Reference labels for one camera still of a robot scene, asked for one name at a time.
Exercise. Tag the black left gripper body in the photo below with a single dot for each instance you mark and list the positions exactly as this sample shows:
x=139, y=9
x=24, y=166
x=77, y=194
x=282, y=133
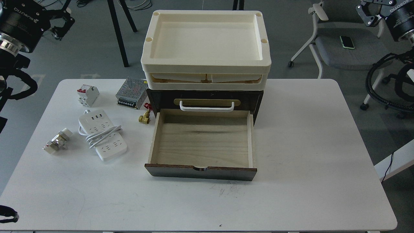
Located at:
x=25, y=21

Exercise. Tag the white table edge right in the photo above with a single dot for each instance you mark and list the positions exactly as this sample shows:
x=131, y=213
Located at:
x=396, y=162

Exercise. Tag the cream plastic tray lower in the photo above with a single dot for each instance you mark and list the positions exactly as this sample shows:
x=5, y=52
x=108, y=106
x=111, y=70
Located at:
x=206, y=81

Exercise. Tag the white metal connector part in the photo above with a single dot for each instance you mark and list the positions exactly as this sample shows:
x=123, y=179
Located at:
x=58, y=142

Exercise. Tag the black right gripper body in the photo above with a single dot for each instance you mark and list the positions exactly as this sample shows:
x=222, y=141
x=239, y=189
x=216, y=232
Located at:
x=399, y=18

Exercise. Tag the open wooden drawer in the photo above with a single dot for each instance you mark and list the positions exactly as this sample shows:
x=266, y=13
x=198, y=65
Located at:
x=207, y=145

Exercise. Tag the cream plastic tray upper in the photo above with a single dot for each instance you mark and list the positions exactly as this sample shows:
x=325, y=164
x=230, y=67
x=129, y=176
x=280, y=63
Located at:
x=206, y=41

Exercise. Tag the grey office chair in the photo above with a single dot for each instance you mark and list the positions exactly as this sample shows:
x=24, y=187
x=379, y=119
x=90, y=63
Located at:
x=346, y=35

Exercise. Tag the green smartphone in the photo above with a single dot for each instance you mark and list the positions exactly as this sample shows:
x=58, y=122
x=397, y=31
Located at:
x=346, y=42

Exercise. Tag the cream plastic tray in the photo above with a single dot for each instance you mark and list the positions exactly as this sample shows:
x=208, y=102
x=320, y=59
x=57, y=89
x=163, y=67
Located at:
x=206, y=41
x=206, y=81

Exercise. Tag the metal mesh power supply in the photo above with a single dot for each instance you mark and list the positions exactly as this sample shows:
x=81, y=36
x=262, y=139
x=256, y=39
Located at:
x=132, y=93

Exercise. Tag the white red circuit breaker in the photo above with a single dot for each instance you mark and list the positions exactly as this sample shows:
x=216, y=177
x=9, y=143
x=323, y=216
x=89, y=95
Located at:
x=87, y=95

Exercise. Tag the brass valve red handle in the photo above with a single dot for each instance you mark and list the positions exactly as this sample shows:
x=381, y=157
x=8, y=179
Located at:
x=145, y=118

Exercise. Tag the white drawer handle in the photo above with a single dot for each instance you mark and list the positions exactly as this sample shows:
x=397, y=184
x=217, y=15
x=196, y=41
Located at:
x=207, y=109

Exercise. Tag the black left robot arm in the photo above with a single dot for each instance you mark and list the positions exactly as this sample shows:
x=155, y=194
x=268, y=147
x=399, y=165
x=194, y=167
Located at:
x=13, y=62

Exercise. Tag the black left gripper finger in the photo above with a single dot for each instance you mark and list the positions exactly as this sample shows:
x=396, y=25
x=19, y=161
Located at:
x=65, y=13

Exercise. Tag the white power strip with cable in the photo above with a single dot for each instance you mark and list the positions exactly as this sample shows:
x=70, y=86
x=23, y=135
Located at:
x=101, y=134

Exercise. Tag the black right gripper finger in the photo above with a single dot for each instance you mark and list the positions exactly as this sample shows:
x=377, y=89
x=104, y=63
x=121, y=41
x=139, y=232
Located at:
x=369, y=11

